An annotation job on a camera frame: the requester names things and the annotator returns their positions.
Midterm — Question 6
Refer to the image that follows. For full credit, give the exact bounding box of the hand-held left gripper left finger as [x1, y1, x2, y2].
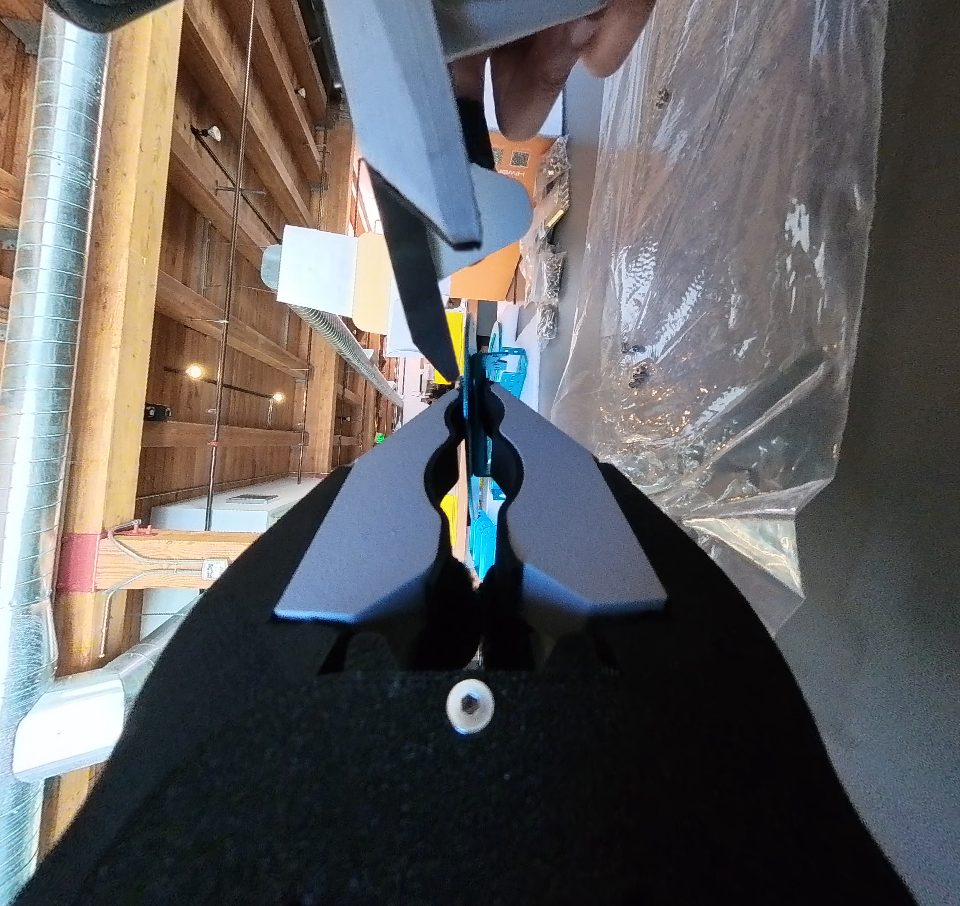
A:
[273, 389, 465, 626]

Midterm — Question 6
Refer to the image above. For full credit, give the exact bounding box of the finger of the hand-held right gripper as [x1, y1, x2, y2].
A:
[311, 0, 483, 249]
[360, 160, 535, 384]

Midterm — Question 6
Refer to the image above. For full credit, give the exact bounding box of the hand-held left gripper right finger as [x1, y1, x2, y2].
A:
[480, 383, 669, 637]

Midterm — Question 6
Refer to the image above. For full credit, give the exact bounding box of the blue round metal plate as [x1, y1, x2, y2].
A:
[463, 355, 496, 476]

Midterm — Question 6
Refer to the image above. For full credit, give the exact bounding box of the clear plastic bag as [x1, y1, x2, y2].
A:
[551, 0, 894, 633]

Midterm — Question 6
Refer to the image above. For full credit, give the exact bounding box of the grey desk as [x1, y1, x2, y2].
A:
[517, 0, 960, 906]

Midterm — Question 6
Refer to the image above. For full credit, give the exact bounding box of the person's right hand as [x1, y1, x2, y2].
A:
[486, 0, 669, 140]

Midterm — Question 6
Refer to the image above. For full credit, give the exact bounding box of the orange white cardboard box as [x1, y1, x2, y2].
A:
[356, 130, 567, 358]

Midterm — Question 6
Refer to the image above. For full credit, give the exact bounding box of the white foam sheet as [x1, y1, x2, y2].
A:
[495, 300, 552, 412]

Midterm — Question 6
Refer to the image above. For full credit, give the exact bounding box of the pile of screw bags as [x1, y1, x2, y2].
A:
[521, 137, 571, 341]

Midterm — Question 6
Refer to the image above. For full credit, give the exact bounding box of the silver corrugated air duct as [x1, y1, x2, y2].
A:
[288, 302, 406, 408]

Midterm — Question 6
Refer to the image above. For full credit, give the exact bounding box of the long blue perforated bracket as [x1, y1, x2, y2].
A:
[483, 349, 528, 399]

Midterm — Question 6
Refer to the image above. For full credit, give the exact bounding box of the large smooth silver duct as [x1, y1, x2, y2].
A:
[0, 6, 200, 877]

